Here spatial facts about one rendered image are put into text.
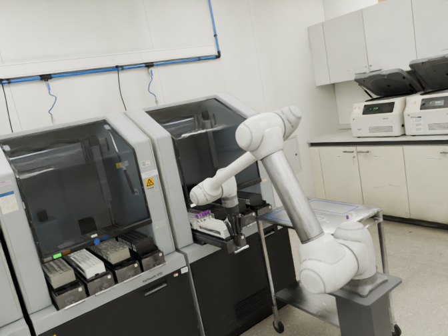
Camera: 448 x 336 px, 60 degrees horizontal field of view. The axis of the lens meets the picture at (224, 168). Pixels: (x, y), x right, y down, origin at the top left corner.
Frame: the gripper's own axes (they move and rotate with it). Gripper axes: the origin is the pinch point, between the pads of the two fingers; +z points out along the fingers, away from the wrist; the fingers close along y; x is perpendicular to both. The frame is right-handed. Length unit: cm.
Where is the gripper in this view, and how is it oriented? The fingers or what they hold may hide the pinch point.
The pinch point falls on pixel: (237, 239)
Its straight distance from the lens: 221.4
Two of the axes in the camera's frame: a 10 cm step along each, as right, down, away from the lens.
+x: 5.9, 0.3, -8.1
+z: 1.9, 9.7, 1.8
